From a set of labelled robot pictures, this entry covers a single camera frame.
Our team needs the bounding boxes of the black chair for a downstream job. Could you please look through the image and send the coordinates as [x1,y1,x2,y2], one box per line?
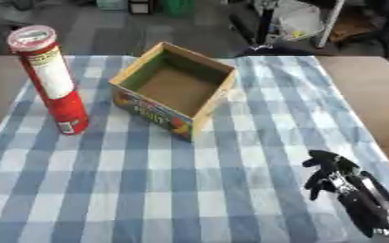
[335,0,389,59]

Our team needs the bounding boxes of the green bin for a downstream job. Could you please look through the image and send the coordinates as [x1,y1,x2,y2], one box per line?
[161,0,198,17]

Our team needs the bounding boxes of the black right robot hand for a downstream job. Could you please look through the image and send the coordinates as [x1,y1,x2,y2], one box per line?
[301,149,389,239]

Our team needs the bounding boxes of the red cylindrical canister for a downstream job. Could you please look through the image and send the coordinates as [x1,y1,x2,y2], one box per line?
[5,25,92,136]

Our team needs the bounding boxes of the white bag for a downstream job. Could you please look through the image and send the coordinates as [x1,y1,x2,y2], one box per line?
[270,2,327,42]

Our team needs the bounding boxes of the open cardboard box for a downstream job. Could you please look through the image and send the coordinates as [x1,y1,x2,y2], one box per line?
[108,41,238,143]

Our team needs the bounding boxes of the dark bag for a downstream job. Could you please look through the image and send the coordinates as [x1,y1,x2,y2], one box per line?
[234,44,316,58]

